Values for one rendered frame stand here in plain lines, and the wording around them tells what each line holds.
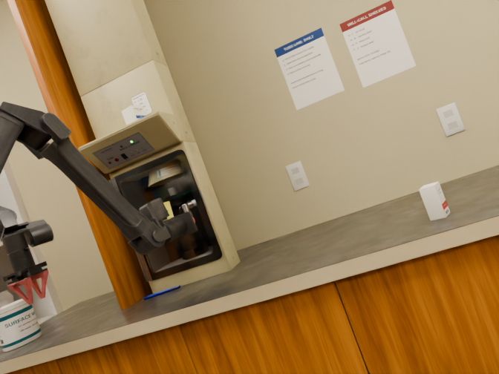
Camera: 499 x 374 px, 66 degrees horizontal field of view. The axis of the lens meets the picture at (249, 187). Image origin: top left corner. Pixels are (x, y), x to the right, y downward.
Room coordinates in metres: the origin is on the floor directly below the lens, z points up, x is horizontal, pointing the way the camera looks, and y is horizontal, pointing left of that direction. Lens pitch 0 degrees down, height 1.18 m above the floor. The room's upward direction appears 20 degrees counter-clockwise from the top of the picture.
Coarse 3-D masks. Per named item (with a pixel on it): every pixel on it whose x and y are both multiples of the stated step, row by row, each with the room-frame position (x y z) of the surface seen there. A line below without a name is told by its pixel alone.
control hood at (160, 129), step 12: (144, 120) 1.21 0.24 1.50; (156, 120) 1.21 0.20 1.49; (168, 120) 1.25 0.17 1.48; (120, 132) 1.24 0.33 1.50; (132, 132) 1.24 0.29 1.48; (144, 132) 1.25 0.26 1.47; (156, 132) 1.25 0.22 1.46; (168, 132) 1.25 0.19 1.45; (96, 144) 1.27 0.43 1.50; (108, 144) 1.27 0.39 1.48; (156, 144) 1.29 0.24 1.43; (168, 144) 1.29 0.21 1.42; (144, 156) 1.32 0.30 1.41; (108, 168) 1.35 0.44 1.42
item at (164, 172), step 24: (144, 168) 1.34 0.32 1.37; (168, 168) 1.32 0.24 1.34; (120, 192) 1.38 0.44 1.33; (144, 192) 1.35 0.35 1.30; (168, 192) 1.33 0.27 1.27; (192, 192) 1.30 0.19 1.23; (192, 240) 1.32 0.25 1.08; (216, 240) 1.30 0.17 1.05; (168, 264) 1.35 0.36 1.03; (192, 264) 1.33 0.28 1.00
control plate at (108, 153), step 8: (136, 136) 1.25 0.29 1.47; (112, 144) 1.27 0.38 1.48; (120, 144) 1.27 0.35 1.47; (128, 144) 1.28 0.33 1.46; (136, 144) 1.28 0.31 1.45; (144, 144) 1.28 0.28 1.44; (96, 152) 1.29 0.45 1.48; (104, 152) 1.29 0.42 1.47; (112, 152) 1.30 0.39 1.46; (120, 152) 1.30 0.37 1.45; (128, 152) 1.30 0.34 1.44; (136, 152) 1.30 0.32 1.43; (144, 152) 1.31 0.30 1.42; (104, 160) 1.32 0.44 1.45; (112, 160) 1.32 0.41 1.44; (120, 160) 1.33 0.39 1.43; (128, 160) 1.33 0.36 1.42
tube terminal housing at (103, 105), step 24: (144, 72) 1.32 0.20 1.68; (168, 72) 1.39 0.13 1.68; (96, 96) 1.38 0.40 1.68; (120, 96) 1.35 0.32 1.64; (168, 96) 1.32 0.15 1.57; (96, 120) 1.39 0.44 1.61; (120, 120) 1.36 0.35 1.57; (192, 144) 1.37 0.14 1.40; (120, 168) 1.38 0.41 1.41; (192, 168) 1.31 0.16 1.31; (216, 216) 1.35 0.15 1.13; (216, 264) 1.32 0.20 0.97; (168, 288) 1.38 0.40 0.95
